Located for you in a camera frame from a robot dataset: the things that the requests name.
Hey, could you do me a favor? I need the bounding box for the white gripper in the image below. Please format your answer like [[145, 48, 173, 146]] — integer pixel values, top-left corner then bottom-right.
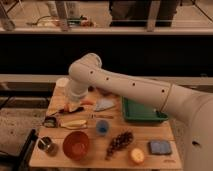
[[61, 88, 87, 111]]

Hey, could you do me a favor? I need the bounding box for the orange red pepper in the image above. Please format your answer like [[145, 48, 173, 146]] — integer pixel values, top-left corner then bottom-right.
[[81, 100, 94, 105]]

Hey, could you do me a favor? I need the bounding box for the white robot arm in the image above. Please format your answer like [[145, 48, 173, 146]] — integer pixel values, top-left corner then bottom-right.
[[68, 53, 213, 171]]

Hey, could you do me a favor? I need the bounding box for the blue plastic cup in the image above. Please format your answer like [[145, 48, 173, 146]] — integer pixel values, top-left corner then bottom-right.
[[96, 120, 109, 136]]

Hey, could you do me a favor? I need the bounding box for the metal cup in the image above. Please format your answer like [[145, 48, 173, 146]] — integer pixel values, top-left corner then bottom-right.
[[38, 136, 58, 156]]

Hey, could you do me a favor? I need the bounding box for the yellow banana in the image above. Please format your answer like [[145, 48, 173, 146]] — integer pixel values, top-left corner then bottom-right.
[[60, 120, 87, 130]]

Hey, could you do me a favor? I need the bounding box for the small dark tin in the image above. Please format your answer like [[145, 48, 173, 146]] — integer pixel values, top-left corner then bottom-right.
[[43, 117, 57, 128]]

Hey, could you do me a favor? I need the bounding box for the grey blue cloth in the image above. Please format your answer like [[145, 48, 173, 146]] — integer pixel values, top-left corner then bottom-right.
[[93, 98, 115, 112]]

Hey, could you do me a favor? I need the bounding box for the red orange bowl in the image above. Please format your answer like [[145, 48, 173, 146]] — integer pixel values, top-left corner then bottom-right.
[[63, 131, 90, 161]]

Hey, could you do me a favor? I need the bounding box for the green plastic tray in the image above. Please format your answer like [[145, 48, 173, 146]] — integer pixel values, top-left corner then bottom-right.
[[122, 98, 168, 122]]

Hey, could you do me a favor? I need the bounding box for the bunch of dark grapes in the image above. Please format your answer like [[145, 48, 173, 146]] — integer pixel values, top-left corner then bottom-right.
[[105, 131, 134, 160]]

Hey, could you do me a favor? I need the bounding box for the blue sponge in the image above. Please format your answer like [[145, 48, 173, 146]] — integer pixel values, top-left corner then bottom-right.
[[148, 140, 172, 155]]

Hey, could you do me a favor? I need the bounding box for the black handled knife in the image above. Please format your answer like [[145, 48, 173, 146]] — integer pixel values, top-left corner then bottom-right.
[[48, 107, 84, 117]]

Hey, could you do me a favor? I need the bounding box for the black chair frame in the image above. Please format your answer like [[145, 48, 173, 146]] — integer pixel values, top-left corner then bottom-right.
[[12, 129, 37, 171]]

